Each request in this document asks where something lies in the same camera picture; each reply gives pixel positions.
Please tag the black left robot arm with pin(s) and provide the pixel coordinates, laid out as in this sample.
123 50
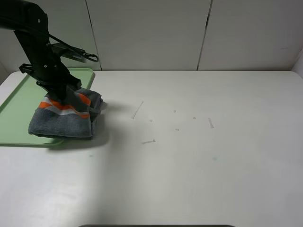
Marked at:
30 25

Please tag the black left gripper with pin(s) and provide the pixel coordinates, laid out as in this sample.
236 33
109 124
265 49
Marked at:
55 78

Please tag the grey towel with orange pattern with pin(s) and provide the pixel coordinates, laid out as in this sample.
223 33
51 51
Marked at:
73 117

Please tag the light green plastic tray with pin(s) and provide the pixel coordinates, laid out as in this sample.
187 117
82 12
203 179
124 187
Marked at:
16 113

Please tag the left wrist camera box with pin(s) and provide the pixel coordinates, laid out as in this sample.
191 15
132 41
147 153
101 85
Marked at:
67 53

